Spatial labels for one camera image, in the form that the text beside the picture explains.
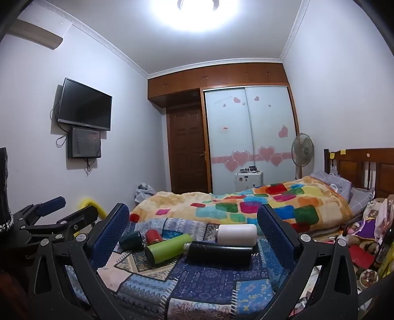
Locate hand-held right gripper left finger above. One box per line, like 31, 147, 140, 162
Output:
28, 202, 130, 320

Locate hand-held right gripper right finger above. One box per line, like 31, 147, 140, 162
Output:
255, 204, 359, 320

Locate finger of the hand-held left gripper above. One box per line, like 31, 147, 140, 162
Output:
12, 196, 66, 229
21, 205, 99, 244

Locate dark green cup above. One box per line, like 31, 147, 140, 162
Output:
119, 231, 145, 252

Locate red cup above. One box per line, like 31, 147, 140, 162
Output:
145, 228, 164, 245

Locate yellow curved object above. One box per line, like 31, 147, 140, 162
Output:
76, 197, 107, 235

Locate white bottle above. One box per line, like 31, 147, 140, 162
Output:
214, 224, 258, 247

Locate colourful patterned quilt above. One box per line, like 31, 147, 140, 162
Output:
129, 181, 353, 238

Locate grey plastic bag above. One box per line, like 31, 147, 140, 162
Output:
134, 183, 157, 204

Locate black bottle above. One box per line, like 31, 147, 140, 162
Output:
183, 241, 254, 267

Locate light green bottle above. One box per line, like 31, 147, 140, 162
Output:
144, 233, 195, 265

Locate red flat box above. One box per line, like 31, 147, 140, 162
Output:
348, 245, 377, 268

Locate standing fan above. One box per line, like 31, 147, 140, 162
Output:
291, 133, 315, 181

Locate patchwork blue blanket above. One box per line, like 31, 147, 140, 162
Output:
64, 217, 292, 320

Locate checked grey pillow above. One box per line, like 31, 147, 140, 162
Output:
347, 187, 375, 210

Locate small bowl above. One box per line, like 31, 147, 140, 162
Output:
359, 269, 380, 287

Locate sliding wardrobe with heart stickers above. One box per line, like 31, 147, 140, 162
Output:
201, 85, 301, 195

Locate translucent plastic bag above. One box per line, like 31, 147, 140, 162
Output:
373, 194, 394, 241

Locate brown wooden door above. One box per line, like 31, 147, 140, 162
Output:
166, 105, 213, 195

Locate wooden headboard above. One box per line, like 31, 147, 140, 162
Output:
323, 148, 394, 199

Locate white air conditioner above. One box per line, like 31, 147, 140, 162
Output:
7, 19, 64, 50

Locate wooden overhead cabinet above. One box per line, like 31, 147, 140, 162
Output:
147, 63, 292, 108

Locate round ceiling light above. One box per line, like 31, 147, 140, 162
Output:
148, 0, 244, 33

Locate black television cable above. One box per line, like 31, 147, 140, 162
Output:
49, 92, 69, 147

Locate small wall-mounted monitor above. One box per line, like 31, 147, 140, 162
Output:
67, 126, 102, 159

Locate wall-mounted black television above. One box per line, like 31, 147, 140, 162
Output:
57, 78, 113, 131

